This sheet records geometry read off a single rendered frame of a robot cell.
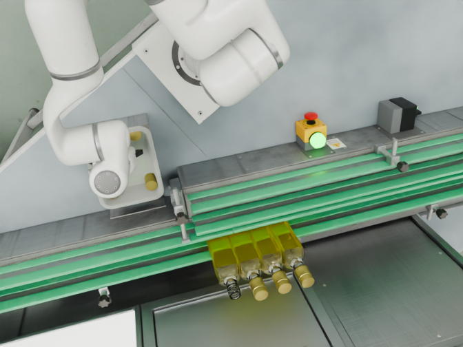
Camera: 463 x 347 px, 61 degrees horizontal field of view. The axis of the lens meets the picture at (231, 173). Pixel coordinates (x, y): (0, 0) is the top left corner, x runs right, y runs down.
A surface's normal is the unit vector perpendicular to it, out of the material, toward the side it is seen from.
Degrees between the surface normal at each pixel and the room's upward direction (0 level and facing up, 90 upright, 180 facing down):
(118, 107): 0
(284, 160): 90
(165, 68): 5
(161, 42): 5
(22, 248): 90
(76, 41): 32
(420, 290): 90
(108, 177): 17
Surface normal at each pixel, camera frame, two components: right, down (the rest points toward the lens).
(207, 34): 0.22, 0.60
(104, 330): -0.10, -0.84
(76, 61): 0.52, 0.59
